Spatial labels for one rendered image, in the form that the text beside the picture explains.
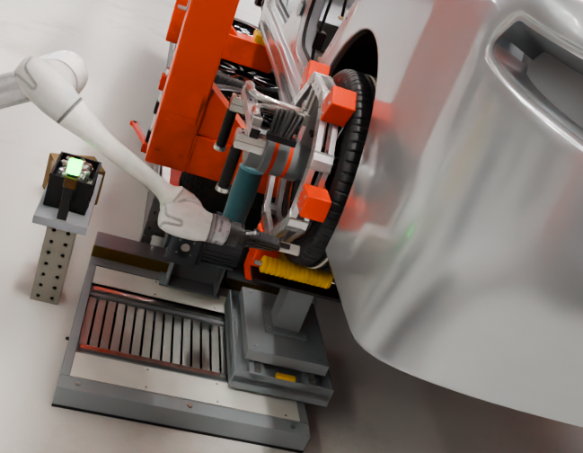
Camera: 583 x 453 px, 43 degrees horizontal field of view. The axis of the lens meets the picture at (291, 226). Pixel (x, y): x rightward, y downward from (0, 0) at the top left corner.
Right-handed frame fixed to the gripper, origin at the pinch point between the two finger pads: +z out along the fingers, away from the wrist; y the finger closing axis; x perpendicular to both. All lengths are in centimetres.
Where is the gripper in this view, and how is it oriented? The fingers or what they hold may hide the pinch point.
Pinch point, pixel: (288, 248)
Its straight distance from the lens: 230.6
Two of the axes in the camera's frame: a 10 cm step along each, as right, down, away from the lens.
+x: 1.6, -9.3, 3.4
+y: 3.2, -2.7, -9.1
